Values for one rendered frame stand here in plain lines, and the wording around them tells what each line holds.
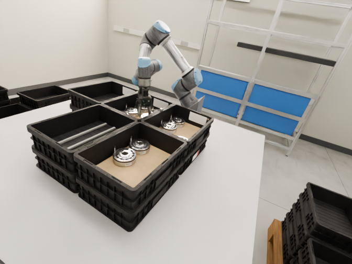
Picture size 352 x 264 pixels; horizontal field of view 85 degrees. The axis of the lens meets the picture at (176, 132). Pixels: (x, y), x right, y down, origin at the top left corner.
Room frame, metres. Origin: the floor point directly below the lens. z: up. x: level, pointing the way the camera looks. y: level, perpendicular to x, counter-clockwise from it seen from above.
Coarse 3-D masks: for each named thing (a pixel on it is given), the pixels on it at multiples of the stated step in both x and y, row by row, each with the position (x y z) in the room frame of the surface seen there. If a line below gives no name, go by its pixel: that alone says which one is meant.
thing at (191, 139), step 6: (168, 108) 1.16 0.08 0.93; (186, 108) 1.23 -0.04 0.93; (156, 114) 1.04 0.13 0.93; (204, 114) 1.18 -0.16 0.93; (144, 120) 0.93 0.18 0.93; (210, 120) 1.11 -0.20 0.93; (204, 126) 1.00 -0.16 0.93; (168, 132) 0.85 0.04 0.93; (198, 132) 0.92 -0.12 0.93; (180, 138) 0.82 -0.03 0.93; (192, 138) 0.84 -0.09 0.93
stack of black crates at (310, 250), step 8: (312, 240) 0.74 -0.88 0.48; (304, 248) 0.73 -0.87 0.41; (312, 248) 0.69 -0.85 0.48; (320, 248) 0.72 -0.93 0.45; (328, 248) 0.71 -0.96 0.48; (296, 256) 0.74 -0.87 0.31; (304, 256) 0.69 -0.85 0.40; (312, 256) 0.64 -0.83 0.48; (320, 256) 0.71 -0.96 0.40; (328, 256) 0.70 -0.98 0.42; (336, 256) 0.69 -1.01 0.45; (344, 256) 0.68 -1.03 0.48
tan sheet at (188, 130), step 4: (188, 124) 1.20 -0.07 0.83; (180, 128) 1.11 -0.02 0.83; (184, 128) 1.12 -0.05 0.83; (188, 128) 1.13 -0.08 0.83; (192, 128) 1.14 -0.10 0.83; (196, 128) 1.16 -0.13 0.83; (200, 128) 1.17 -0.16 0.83; (176, 132) 1.05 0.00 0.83; (180, 132) 1.06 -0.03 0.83; (184, 132) 1.07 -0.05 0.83; (188, 132) 1.08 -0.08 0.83; (192, 132) 1.09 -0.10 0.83; (184, 136) 1.02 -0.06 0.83; (188, 136) 1.03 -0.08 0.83
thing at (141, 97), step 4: (140, 88) 1.07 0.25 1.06; (144, 88) 1.11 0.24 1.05; (148, 88) 1.06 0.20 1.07; (144, 92) 1.08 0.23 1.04; (140, 96) 1.08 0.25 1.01; (144, 96) 1.07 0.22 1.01; (148, 96) 1.09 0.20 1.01; (140, 100) 1.10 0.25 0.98; (144, 100) 1.06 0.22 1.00; (148, 100) 1.06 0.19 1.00; (144, 104) 1.05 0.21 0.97; (148, 104) 1.06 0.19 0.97
